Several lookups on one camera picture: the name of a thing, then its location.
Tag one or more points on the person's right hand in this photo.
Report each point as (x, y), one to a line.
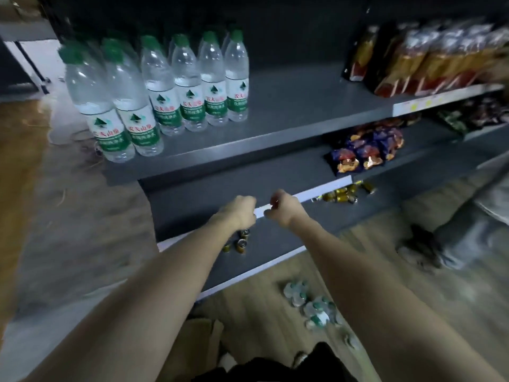
(288, 210)

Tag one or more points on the person's left hand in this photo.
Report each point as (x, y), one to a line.
(236, 212)

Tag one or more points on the dark grey metal shelf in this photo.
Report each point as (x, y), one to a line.
(298, 99)

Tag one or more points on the brown cardboard box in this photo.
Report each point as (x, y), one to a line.
(195, 346)

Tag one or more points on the row of shelved water bottles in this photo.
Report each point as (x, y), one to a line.
(159, 91)

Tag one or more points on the person's right forearm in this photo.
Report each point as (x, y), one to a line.
(389, 314)

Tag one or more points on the person's left forearm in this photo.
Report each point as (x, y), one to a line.
(139, 306)

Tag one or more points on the person's black shorts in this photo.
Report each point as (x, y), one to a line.
(278, 370)

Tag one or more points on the scattered gold drink cans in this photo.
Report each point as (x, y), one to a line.
(342, 194)

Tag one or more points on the pile of blue orange snack packets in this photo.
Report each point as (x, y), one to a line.
(366, 151)

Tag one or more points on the beige floor shoe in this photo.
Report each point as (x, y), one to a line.
(421, 248)

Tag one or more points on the group of red gold bottles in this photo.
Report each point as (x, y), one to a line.
(429, 63)

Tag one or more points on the pile of dark snack packets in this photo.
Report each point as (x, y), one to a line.
(477, 113)

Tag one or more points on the white table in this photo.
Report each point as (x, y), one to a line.
(24, 31)

